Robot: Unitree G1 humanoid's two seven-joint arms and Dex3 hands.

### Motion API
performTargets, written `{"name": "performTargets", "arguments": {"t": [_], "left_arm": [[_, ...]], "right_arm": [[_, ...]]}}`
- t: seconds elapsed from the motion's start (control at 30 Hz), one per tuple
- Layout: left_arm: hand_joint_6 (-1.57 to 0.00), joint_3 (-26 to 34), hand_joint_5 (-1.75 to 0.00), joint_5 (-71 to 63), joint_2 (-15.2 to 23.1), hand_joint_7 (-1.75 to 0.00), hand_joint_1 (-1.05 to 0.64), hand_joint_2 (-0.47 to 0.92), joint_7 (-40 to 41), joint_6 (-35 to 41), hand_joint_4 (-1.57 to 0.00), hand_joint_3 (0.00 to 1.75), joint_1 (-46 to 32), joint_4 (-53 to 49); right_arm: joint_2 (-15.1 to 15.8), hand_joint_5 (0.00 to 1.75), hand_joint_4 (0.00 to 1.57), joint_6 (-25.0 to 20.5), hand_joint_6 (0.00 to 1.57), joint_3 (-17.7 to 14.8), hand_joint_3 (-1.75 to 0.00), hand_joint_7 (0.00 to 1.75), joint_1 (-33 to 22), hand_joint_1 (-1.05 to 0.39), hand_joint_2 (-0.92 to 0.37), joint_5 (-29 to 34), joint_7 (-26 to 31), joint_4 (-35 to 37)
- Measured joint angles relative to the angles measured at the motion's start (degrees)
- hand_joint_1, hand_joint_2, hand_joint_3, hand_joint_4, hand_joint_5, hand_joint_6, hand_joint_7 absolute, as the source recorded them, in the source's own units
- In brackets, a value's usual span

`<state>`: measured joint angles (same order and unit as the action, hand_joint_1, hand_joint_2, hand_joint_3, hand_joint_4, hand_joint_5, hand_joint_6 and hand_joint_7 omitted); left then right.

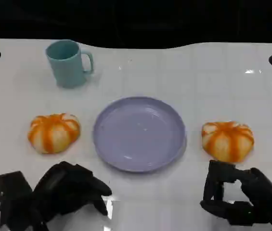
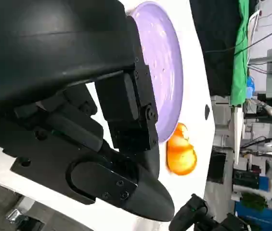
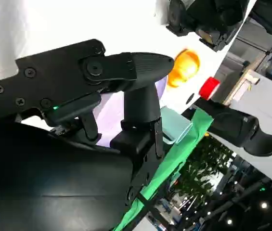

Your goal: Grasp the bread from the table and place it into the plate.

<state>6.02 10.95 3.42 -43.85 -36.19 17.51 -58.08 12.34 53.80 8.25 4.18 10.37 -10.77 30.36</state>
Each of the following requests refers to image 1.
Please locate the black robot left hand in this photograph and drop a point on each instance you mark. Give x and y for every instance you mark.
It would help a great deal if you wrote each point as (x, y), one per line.
(61, 190)

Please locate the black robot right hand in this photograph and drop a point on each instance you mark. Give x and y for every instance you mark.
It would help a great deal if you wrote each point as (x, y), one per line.
(268, 195)

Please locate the orange and white bread roll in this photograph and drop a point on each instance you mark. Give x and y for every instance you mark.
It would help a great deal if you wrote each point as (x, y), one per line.
(227, 142)
(54, 134)

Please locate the lilac plate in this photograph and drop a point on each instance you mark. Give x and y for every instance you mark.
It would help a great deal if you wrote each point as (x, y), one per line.
(139, 134)

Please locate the pale green mug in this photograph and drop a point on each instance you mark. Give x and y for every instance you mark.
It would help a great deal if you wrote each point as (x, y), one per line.
(66, 67)

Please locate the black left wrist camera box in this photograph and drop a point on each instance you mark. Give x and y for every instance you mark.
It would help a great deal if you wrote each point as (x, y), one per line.
(11, 195)

